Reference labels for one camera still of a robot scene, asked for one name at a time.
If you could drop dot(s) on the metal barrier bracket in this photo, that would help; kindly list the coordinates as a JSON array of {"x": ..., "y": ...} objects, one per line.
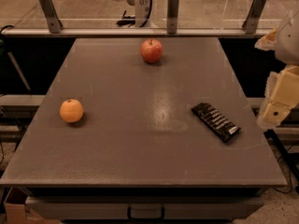
[
  {"x": 251, "y": 22},
  {"x": 50, "y": 14},
  {"x": 172, "y": 16}
]

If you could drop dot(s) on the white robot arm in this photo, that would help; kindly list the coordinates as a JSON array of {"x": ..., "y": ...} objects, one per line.
[{"x": 283, "y": 40}]

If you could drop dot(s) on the grey drawer with handle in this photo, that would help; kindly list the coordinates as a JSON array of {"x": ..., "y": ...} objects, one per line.
[{"x": 123, "y": 208}]

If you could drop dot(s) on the orange fruit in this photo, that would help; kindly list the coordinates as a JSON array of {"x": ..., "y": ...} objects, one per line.
[{"x": 71, "y": 110}]

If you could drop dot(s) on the cardboard box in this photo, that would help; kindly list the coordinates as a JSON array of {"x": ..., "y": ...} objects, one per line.
[{"x": 18, "y": 213}]

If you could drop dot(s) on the middle metal barrier bracket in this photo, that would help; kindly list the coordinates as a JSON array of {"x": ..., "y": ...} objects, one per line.
[{"x": 172, "y": 16}]

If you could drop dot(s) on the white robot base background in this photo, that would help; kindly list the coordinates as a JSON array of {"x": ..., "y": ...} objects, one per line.
[{"x": 142, "y": 13}]

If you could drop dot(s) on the glass barrier panel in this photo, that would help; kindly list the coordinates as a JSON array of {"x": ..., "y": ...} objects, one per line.
[{"x": 90, "y": 14}]

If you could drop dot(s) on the left metal barrier bracket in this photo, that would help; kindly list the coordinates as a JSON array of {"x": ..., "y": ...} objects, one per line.
[{"x": 50, "y": 14}]

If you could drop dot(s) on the red apple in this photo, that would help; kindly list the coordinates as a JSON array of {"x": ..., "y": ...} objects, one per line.
[{"x": 151, "y": 50}]

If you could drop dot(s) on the black snack bar wrapper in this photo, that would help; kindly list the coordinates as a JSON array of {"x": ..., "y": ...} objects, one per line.
[{"x": 216, "y": 122}]

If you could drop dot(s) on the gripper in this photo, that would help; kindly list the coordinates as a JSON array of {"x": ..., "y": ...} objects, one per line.
[{"x": 288, "y": 42}]

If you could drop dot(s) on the right metal barrier bracket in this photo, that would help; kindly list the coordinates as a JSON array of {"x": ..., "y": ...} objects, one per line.
[{"x": 251, "y": 22}]

